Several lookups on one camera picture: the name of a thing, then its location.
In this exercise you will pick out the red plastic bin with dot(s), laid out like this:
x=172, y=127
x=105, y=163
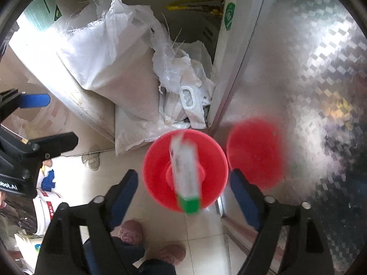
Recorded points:
x=156, y=172

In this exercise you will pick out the large white woven sack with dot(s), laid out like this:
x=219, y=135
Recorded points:
x=109, y=57

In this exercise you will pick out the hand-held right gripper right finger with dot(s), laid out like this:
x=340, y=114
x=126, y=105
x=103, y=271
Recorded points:
x=243, y=199

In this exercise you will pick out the blue cloth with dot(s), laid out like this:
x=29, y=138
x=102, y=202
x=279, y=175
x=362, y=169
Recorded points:
x=48, y=179

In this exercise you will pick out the flat white woven sack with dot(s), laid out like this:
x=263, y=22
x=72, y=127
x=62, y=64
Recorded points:
x=134, y=131

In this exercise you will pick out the patterned steel cabinet door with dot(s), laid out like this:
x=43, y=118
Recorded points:
x=301, y=63

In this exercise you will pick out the white tube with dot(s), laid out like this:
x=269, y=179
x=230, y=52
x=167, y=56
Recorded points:
x=185, y=172

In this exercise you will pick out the white plastic bucket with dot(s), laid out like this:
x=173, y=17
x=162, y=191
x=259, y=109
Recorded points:
x=47, y=212

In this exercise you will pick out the green round sticker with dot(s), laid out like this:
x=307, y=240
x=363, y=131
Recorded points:
x=230, y=15

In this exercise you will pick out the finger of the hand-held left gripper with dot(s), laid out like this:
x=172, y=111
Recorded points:
x=34, y=100
x=54, y=143

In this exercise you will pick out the green paper label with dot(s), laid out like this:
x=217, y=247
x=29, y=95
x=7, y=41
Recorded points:
x=40, y=8

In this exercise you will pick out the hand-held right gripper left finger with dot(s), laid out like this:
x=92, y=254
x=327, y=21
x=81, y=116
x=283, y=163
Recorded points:
x=126, y=196

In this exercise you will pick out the yellow gas pipe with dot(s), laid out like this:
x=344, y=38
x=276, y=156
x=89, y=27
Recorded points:
x=186, y=7

